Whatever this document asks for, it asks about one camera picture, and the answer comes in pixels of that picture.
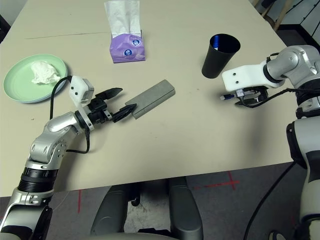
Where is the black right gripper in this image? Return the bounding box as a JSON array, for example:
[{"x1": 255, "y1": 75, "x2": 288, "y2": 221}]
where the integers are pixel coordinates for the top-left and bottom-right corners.
[{"x1": 234, "y1": 85, "x2": 270, "y2": 108}]

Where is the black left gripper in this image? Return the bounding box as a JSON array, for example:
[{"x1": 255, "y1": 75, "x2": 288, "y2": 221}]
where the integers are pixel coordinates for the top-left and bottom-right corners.
[{"x1": 87, "y1": 87, "x2": 138, "y2": 126}]

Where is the grey glasses case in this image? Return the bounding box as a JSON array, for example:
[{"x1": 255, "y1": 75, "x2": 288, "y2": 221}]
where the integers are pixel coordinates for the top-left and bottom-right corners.
[{"x1": 124, "y1": 79, "x2": 175, "y2": 120}]

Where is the green plate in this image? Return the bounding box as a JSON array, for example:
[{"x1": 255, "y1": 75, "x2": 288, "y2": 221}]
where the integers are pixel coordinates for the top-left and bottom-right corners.
[{"x1": 3, "y1": 53, "x2": 68, "y2": 103}]

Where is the black plastic cup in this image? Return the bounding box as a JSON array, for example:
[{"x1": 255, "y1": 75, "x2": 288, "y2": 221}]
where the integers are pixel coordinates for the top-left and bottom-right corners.
[{"x1": 201, "y1": 33, "x2": 241, "y2": 79}]

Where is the purple tissue pack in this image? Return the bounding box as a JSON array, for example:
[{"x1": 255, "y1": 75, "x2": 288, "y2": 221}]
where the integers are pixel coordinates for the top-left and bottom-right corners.
[{"x1": 109, "y1": 30, "x2": 147, "y2": 64}]

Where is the white flat tissue sheet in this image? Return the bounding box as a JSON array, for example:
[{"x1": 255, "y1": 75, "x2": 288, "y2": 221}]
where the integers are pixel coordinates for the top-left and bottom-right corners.
[{"x1": 103, "y1": 0, "x2": 141, "y2": 38}]

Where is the wooden stool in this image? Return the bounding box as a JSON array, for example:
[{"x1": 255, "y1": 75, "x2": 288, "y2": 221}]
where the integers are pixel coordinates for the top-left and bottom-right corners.
[{"x1": 252, "y1": 0, "x2": 305, "y2": 31}]

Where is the black robot left leg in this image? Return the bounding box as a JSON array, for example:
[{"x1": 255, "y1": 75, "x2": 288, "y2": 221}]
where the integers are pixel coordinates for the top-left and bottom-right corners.
[{"x1": 90, "y1": 183, "x2": 131, "y2": 237}]

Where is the black robot leg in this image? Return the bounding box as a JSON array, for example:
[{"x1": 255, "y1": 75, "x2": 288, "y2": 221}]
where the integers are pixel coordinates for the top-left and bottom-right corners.
[
  {"x1": 167, "y1": 176, "x2": 204, "y2": 240},
  {"x1": 90, "y1": 183, "x2": 131, "y2": 237}
]

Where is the black robot right leg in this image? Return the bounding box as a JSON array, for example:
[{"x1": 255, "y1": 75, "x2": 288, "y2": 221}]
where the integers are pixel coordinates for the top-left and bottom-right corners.
[{"x1": 167, "y1": 176, "x2": 204, "y2": 240}]

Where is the grey robot torso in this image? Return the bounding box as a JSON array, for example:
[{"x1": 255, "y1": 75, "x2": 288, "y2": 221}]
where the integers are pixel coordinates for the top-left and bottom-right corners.
[{"x1": 84, "y1": 228, "x2": 191, "y2": 240}]

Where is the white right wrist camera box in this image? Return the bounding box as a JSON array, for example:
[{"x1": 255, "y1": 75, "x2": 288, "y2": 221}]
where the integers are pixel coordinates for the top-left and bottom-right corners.
[{"x1": 221, "y1": 63, "x2": 285, "y2": 92}]

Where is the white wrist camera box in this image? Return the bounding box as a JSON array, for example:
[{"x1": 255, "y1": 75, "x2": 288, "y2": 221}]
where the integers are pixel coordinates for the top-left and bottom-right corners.
[
  {"x1": 221, "y1": 63, "x2": 285, "y2": 92},
  {"x1": 67, "y1": 75, "x2": 95, "y2": 116}
]

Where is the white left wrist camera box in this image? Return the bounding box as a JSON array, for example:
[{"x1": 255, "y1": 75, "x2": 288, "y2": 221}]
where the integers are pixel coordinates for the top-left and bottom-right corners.
[{"x1": 67, "y1": 75, "x2": 95, "y2": 116}]

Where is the black left wrist camera cable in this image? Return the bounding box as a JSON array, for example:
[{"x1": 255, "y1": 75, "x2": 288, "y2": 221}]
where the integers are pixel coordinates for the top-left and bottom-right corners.
[{"x1": 49, "y1": 75, "x2": 91, "y2": 155}]

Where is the white floor cable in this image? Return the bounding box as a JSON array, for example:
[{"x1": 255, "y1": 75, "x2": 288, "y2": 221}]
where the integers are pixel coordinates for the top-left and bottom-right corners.
[{"x1": 53, "y1": 191, "x2": 70, "y2": 211}]

